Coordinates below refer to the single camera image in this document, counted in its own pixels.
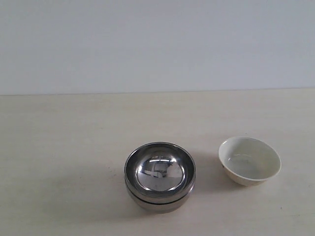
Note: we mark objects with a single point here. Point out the dimpled stainless steel bowl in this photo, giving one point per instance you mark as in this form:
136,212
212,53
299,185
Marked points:
160,172

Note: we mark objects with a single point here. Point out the plain stainless steel bowl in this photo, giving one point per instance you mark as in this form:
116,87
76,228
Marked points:
160,208

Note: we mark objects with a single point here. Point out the cream ceramic bowl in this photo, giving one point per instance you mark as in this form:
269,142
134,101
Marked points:
248,161

